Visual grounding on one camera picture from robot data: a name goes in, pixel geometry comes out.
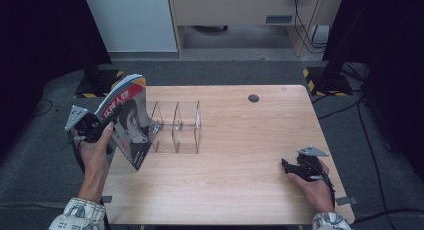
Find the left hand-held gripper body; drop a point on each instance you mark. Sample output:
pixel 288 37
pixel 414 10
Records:
pixel 88 126

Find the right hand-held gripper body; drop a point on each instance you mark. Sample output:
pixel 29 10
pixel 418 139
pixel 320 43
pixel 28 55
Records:
pixel 310 168

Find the magazine with portrait cover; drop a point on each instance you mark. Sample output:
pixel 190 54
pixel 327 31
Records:
pixel 133 130

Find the clear acrylic file organizer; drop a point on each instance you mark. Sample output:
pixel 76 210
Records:
pixel 186 130

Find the person's right hand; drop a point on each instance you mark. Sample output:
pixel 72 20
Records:
pixel 318 195

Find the person's left hand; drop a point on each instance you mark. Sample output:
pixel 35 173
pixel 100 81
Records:
pixel 95 163

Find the black stand base striped edge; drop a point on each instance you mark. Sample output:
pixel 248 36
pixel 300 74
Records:
pixel 93 85
pixel 328 83

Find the grey tape piece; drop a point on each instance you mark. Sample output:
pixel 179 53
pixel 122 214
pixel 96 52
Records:
pixel 346 200
pixel 106 199

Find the grey round table grommet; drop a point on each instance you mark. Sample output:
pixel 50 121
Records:
pixel 253 98

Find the white cabinet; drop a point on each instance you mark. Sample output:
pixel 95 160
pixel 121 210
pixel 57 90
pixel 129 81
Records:
pixel 133 20

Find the black curtain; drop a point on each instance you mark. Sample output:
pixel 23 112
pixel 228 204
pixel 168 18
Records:
pixel 40 40
pixel 386 40

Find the light wooden desk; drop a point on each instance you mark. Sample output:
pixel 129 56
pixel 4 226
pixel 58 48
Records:
pixel 233 8

